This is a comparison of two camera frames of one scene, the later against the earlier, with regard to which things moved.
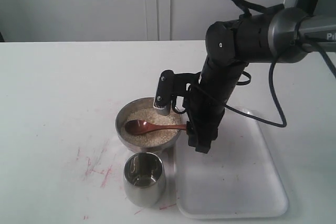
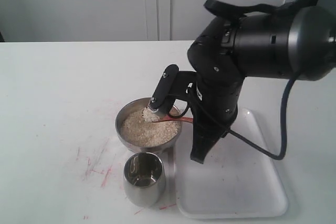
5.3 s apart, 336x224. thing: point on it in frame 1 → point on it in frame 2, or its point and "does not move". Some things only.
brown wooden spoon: [138, 127] → [168, 118]
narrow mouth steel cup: [144, 179] does not move
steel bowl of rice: [154, 140] does not move
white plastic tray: [239, 178] does not move
